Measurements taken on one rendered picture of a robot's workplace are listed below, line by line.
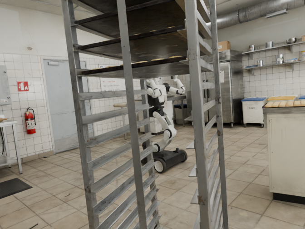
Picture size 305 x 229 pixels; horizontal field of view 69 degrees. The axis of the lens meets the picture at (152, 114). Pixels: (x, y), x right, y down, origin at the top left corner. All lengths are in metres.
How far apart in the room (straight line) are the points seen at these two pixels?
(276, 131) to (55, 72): 4.42
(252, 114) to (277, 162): 3.92
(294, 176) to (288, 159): 0.16
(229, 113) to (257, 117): 0.67
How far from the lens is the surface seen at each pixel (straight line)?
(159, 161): 3.16
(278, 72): 6.69
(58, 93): 5.33
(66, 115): 5.39
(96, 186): 0.97
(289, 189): 2.49
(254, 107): 6.20
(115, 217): 1.12
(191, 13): 0.71
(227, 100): 6.15
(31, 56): 5.21
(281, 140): 2.35
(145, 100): 1.40
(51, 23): 5.56
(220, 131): 1.31
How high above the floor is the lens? 1.13
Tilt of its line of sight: 6 degrees down
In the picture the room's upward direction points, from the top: 5 degrees counter-clockwise
